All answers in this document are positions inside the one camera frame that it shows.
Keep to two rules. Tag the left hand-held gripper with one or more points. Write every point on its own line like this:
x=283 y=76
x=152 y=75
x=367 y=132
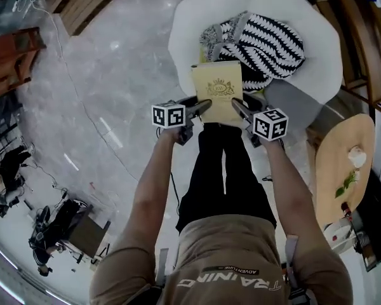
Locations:
x=168 y=114

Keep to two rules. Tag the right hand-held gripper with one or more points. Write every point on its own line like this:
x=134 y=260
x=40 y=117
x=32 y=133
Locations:
x=270 y=124

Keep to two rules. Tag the beige hardcover book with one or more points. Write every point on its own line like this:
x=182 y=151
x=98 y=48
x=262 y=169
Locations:
x=219 y=84

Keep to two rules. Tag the person's left forearm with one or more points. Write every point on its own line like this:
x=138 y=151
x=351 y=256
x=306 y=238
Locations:
x=152 y=183

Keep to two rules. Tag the person's right forearm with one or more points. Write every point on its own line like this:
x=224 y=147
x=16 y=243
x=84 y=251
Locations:
x=289 y=189

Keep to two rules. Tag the grey footstool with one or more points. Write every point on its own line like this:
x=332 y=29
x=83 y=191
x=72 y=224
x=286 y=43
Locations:
x=292 y=103

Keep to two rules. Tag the person's black trousers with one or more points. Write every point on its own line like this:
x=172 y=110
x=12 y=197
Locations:
x=222 y=176

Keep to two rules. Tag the black and white patterned cushion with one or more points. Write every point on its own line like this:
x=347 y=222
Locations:
x=270 y=46

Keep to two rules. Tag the round wooden table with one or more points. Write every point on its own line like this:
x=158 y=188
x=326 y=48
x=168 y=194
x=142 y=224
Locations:
x=335 y=148

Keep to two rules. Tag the white flower with green leaves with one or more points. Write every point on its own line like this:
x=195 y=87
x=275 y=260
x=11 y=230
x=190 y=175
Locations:
x=347 y=183

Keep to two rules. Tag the wooden shelf unit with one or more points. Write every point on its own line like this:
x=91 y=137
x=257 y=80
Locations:
x=358 y=33

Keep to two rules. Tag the stack of wooden planks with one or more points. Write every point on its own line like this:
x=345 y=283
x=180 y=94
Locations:
x=82 y=2

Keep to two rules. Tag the brown wooden cabinet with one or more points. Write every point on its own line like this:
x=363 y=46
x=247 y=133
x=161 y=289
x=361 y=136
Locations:
x=9 y=62

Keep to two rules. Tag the black clothing heap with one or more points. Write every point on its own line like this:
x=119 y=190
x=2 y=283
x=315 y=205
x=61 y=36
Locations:
x=11 y=167

